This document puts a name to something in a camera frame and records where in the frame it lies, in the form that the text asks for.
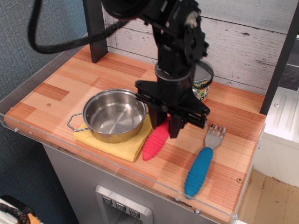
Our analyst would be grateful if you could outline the dark grey right post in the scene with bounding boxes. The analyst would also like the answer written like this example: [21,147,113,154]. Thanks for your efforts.
[260,3,299,115]

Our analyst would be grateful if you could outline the grey toy kitchen cabinet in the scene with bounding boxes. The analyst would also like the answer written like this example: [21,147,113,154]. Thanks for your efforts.
[43,143,225,224]

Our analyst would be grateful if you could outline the orange plush object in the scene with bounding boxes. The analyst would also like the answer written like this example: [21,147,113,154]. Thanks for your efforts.
[24,213,41,224]

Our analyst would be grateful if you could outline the peas and carrots toy can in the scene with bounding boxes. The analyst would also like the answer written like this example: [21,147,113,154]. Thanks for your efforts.
[192,60,214,103]

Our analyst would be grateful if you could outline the silver dispenser button panel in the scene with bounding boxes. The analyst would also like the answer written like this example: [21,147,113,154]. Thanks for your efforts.
[95,185,153,224]

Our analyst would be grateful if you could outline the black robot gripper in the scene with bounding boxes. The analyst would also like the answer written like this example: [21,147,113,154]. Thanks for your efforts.
[135,77,210,138]

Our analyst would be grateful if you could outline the dark grey left post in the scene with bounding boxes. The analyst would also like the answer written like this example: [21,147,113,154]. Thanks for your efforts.
[83,0,108,63]

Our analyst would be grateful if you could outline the stainless steel pot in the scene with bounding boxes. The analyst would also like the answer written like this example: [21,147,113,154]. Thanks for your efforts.
[67,89,148,143]

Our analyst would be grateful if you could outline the blue handled metal fork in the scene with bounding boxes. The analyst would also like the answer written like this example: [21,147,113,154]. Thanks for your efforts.
[184,124,226,199]

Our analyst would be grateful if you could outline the yellow folded cloth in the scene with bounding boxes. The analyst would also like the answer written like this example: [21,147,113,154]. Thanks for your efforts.
[73,115,152,162]

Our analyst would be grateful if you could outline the clear acrylic guard rail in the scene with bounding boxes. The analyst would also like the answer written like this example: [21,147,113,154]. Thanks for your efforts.
[4,46,265,224]

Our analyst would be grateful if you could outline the dark grey post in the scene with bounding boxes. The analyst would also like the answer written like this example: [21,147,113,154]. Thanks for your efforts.
[83,0,108,63]
[260,3,299,115]

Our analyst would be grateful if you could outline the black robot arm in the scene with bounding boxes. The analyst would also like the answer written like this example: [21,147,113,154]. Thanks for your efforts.
[102,0,210,138]

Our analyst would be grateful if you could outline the red handled metal spoon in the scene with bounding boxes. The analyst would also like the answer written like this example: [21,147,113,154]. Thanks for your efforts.
[142,117,170,161]

